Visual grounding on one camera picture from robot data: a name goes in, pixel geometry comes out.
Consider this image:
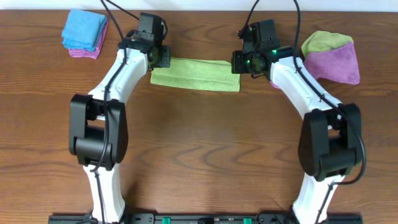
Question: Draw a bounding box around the unfolded purple cloth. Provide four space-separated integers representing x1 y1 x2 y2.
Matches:
269 41 361 90

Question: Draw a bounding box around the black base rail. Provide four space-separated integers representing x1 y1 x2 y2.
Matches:
48 213 363 224

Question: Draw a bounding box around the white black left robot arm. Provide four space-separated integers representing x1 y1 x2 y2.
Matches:
69 12 170 223

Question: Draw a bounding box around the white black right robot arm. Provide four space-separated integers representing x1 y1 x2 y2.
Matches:
231 20 366 223

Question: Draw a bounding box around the olive green crumpled cloth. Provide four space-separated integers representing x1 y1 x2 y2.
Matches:
301 30 353 57

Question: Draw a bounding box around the folded blue cloth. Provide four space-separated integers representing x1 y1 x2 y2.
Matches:
62 9 107 52

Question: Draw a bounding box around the folded pink cloth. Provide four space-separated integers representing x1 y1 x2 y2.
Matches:
68 21 109 60

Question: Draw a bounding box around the light green cloth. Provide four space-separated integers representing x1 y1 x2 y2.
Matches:
150 57 240 92

